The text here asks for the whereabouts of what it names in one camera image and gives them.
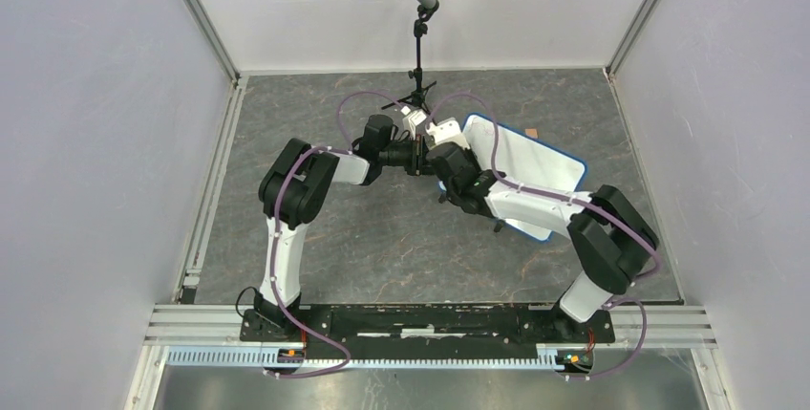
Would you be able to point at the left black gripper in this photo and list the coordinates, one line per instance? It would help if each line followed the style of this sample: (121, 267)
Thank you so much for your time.
(417, 149)

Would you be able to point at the blue framed whiteboard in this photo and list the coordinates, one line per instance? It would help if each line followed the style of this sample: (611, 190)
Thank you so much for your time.
(529, 162)

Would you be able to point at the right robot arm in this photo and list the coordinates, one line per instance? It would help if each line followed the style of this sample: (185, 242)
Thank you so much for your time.
(612, 241)

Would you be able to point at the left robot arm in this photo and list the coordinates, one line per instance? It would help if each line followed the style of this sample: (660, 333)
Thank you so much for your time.
(293, 191)

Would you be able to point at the black microphone tripod stand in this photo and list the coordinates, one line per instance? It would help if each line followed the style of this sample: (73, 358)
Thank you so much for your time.
(417, 97)

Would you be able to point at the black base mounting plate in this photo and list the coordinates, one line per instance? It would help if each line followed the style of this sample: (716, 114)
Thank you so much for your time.
(442, 332)

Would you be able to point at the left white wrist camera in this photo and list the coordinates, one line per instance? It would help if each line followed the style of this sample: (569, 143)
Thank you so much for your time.
(412, 118)

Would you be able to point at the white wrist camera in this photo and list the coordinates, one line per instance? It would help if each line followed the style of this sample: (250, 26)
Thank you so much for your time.
(446, 131)
(412, 118)

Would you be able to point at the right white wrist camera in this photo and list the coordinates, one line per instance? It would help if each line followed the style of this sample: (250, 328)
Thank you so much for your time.
(446, 131)

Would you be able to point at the slotted cable duct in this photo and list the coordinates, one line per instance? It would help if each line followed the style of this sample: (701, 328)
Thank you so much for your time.
(275, 358)

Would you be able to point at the aluminium frame rail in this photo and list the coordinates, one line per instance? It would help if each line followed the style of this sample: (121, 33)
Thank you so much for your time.
(663, 357)

